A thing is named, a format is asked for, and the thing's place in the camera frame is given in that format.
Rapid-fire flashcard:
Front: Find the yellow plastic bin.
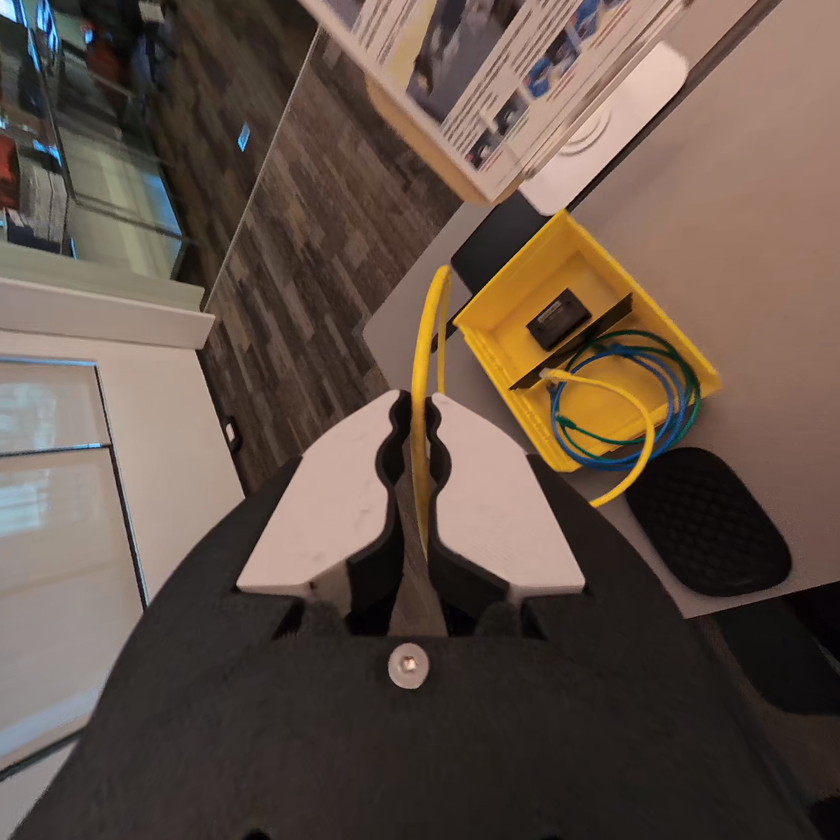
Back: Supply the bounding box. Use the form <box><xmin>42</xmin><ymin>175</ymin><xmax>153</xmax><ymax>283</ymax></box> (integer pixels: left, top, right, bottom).
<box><xmin>453</xmin><ymin>210</ymin><xmax>719</xmax><ymax>473</ymax></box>

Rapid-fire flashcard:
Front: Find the blue ethernet cable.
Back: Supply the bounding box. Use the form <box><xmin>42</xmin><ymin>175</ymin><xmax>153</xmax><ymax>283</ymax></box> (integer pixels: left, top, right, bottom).
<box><xmin>550</xmin><ymin>344</ymin><xmax>691</xmax><ymax>472</ymax></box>

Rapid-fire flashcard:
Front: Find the green ethernet cable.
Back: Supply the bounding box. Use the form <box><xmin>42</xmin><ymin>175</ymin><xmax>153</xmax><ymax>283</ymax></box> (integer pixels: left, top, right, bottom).
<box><xmin>554</xmin><ymin>330</ymin><xmax>702</xmax><ymax>448</ymax></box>

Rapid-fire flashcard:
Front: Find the white stand base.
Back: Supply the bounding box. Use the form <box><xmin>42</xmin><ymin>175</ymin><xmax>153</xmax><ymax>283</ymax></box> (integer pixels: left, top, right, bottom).
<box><xmin>518</xmin><ymin>41</ymin><xmax>690</xmax><ymax>216</ymax></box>

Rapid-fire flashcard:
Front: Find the black network switch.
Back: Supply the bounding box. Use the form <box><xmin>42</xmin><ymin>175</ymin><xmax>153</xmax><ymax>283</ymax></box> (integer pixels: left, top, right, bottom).
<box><xmin>526</xmin><ymin>289</ymin><xmax>592</xmax><ymax>350</ymax></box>

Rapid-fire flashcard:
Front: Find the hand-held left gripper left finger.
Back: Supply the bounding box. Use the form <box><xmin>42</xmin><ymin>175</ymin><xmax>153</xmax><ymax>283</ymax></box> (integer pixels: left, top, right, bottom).
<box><xmin>236</xmin><ymin>389</ymin><xmax>411</xmax><ymax>599</ymax></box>

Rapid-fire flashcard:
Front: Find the black mesh wrist rest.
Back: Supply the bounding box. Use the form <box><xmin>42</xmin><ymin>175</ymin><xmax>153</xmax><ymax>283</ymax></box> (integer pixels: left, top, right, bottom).
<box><xmin>625</xmin><ymin>448</ymin><xmax>793</xmax><ymax>598</ymax></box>

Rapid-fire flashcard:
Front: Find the yellow ethernet cable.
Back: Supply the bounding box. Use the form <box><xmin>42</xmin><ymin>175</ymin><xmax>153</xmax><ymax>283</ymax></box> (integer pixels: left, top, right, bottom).
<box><xmin>411</xmin><ymin>264</ymin><xmax>657</xmax><ymax>565</ymax></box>

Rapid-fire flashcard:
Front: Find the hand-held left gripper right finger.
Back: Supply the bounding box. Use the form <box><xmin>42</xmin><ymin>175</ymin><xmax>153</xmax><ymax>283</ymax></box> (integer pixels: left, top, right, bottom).
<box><xmin>427</xmin><ymin>392</ymin><xmax>585</xmax><ymax>599</ymax></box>

